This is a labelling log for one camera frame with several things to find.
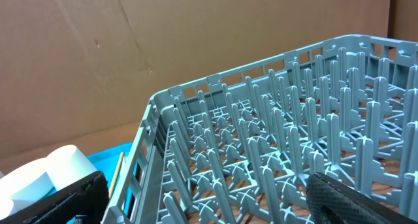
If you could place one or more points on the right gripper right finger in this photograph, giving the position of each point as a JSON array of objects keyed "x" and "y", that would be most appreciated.
[{"x": 330, "y": 202}]

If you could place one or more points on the wooden chopstick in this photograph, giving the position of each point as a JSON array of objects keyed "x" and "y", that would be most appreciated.
[{"x": 116, "y": 174}]

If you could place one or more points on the teal serving tray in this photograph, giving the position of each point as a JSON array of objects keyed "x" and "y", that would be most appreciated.
[{"x": 106, "y": 161}]

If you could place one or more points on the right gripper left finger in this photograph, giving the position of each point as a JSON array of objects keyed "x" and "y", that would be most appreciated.
[{"x": 84, "y": 201}]

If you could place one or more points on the grey dishwasher rack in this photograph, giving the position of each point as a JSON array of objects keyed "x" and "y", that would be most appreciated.
[{"x": 242, "y": 143}]

